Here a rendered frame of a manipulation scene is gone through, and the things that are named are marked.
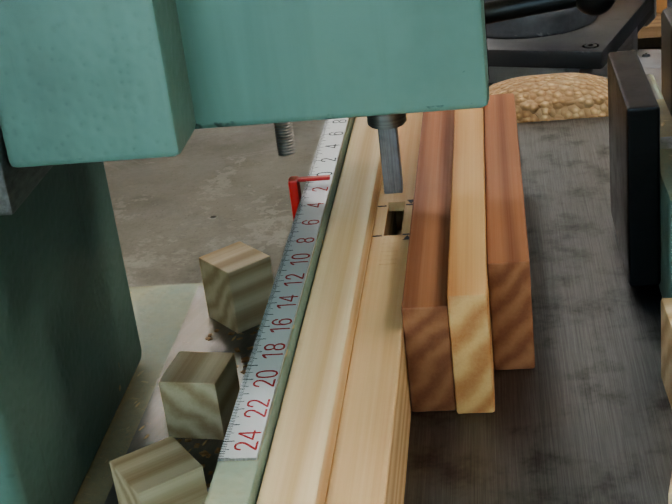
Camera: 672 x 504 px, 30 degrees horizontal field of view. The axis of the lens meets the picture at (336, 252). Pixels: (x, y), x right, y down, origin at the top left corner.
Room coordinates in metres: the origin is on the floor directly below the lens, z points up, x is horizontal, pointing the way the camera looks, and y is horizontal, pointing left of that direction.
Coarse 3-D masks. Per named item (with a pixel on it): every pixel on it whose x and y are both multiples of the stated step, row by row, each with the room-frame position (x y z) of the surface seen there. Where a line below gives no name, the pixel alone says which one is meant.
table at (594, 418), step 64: (576, 128) 0.77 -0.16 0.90; (576, 192) 0.66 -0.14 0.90; (576, 256) 0.58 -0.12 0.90; (576, 320) 0.51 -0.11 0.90; (640, 320) 0.50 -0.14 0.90; (512, 384) 0.46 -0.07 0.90; (576, 384) 0.46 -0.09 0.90; (640, 384) 0.45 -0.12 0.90; (448, 448) 0.42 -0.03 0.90; (512, 448) 0.41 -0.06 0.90; (576, 448) 0.41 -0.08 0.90; (640, 448) 0.40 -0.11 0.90
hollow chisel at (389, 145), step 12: (384, 132) 0.57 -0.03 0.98; (396, 132) 0.57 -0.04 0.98; (384, 144) 0.57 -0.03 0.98; (396, 144) 0.57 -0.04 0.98; (384, 156) 0.57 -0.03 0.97; (396, 156) 0.57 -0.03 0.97; (384, 168) 0.57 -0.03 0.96; (396, 168) 0.57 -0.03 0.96; (384, 180) 0.57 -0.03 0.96; (396, 180) 0.57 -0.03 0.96; (384, 192) 0.57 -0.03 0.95; (396, 192) 0.57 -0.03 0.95
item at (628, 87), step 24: (624, 72) 0.58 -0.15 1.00; (624, 96) 0.55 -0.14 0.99; (648, 96) 0.54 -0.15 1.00; (624, 120) 0.54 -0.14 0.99; (648, 120) 0.53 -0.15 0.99; (624, 144) 0.54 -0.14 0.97; (648, 144) 0.53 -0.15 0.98; (624, 168) 0.54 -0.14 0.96; (648, 168) 0.53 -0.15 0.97; (624, 192) 0.54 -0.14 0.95; (648, 192) 0.53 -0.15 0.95; (624, 216) 0.54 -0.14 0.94; (648, 216) 0.53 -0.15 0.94; (624, 240) 0.54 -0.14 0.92; (648, 240) 0.53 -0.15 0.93; (624, 264) 0.55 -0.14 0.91; (648, 264) 0.53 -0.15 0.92
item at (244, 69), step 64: (192, 0) 0.55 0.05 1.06; (256, 0) 0.55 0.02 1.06; (320, 0) 0.55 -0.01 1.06; (384, 0) 0.54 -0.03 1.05; (448, 0) 0.54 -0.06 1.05; (192, 64) 0.55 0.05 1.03; (256, 64) 0.55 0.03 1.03; (320, 64) 0.55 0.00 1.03; (384, 64) 0.54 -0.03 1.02; (448, 64) 0.54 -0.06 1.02; (384, 128) 0.57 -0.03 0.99
